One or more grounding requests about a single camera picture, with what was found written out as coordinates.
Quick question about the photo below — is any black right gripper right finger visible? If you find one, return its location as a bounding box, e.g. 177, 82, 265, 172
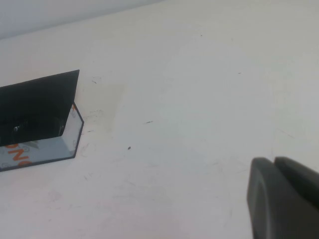
273, 156, 319, 239

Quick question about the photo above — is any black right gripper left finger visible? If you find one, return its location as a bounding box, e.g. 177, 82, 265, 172
246, 157, 301, 239

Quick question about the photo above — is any grey glasses case, orange print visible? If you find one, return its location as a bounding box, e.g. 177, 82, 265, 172
0, 69, 85, 172

